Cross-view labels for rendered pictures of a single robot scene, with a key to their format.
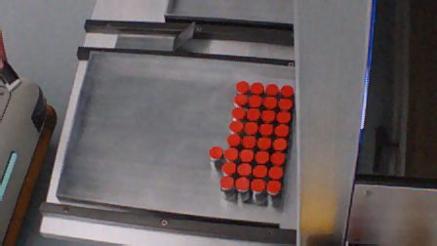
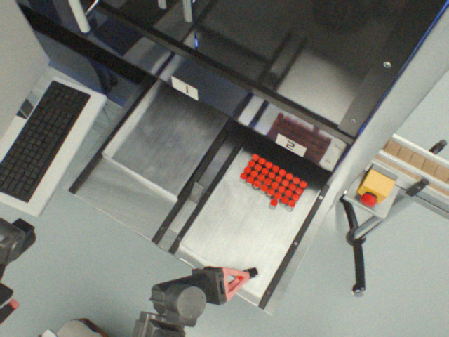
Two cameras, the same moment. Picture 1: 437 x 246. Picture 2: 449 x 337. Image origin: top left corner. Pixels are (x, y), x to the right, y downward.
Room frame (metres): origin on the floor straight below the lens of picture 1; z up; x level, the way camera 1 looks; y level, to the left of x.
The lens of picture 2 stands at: (0.65, 0.42, 2.22)
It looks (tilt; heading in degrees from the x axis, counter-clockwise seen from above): 69 degrees down; 280
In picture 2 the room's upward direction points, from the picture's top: 3 degrees clockwise
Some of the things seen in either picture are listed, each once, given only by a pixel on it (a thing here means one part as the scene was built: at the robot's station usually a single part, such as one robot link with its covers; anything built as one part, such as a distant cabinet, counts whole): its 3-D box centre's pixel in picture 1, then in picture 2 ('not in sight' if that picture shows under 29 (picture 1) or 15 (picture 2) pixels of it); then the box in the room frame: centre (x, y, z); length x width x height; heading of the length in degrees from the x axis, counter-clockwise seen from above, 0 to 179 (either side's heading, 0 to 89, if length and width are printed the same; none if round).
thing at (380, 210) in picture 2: not in sight; (373, 189); (0.30, -0.12, 0.87); 0.14 x 0.13 x 0.02; 73
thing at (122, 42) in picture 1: (153, 36); (186, 207); (0.82, 0.08, 0.91); 0.14 x 0.03 x 0.06; 72
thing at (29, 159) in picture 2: not in sight; (40, 137); (1.34, -0.05, 0.82); 0.40 x 0.14 x 0.02; 81
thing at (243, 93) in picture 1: (236, 140); (266, 192); (0.61, -0.02, 0.90); 0.18 x 0.02 x 0.05; 162
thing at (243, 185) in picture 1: (251, 142); (270, 185); (0.60, -0.04, 0.90); 0.18 x 0.02 x 0.05; 162
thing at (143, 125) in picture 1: (178, 137); (251, 217); (0.64, 0.06, 0.90); 0.34 x 0.26 x 0.04; 72
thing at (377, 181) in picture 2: not in sight; (376, 184); (0.33, -0.08, 1.00); 0.08 x 0.07 x 0.07; 73
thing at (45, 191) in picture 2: not in sight; (36, 138); (1.36, -0.05, 0.79); 0.45 x 0.28 x 0.03; 81
